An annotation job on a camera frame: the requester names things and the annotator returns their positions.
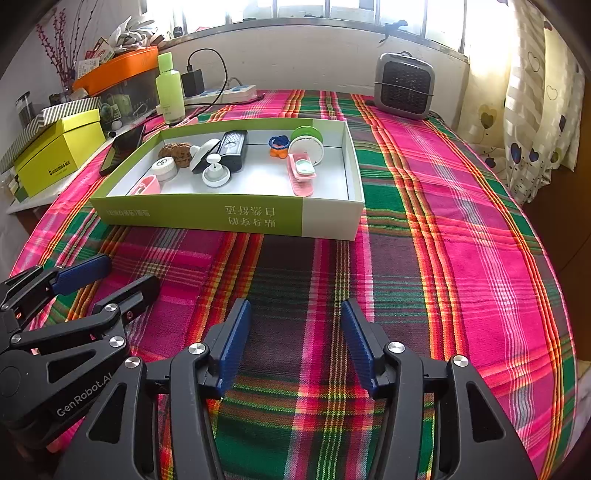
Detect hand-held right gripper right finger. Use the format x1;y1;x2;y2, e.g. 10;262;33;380
341;298;539;480

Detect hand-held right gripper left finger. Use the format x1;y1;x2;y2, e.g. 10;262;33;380
53;298;252;480

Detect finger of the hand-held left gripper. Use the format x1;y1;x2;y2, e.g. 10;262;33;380
0;254;112;333
9;275;161;356

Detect white round jar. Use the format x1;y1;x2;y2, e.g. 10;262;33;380
150;157;178;183

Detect grey white suction hook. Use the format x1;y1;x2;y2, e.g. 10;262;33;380
202;154;232;188

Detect green white cardboard box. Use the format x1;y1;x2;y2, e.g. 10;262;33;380
89;117;365;241

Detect pink toy bathtub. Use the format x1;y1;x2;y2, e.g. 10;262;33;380
286;152;319;197

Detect blue and orange ring toy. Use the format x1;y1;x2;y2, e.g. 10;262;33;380
267;134;291;159

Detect green white suction knob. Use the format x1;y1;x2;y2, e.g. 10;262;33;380
288;126;326;167

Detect yellow cardboard box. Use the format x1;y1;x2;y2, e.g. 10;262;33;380
14;108;107;198

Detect black smartphone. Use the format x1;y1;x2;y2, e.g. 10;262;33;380
99;124;146;177

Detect pink green plaid blanket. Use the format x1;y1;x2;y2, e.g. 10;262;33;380
9;88;578;480

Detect striped flat box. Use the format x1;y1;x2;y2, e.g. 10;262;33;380
0;96;102;174

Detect dark glass jar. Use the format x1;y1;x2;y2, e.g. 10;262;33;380
16;92;35;132

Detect black handheld device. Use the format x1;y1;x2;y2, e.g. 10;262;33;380
217;130;249;172

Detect light green bottle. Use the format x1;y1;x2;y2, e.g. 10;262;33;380
154;52;186;124

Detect clear tank with orange lid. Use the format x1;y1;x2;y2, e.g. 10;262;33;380
71;45;160;125

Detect white power strip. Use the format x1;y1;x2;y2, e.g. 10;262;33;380
185;84;258;104

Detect black charger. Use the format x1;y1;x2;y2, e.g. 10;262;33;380
181;69;205;97

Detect bundle of paper cards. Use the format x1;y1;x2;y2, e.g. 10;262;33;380
74;39;116;77

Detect red berry branches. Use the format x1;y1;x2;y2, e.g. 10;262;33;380
36;0;100;93

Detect brown wooden cabinet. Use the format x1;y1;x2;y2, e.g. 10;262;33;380
522;166;591;287

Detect white gloves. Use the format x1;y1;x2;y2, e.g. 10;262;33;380
108;14;155;51

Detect grey space heater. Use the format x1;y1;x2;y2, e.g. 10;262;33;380
373;52;436;121

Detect cream heart print curtain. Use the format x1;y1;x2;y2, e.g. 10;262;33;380
466;0;583;206

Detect black window latch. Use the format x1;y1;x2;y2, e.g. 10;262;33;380
382;19;409;44

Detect black charger cable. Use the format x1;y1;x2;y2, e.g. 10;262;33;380
139;48;266;139

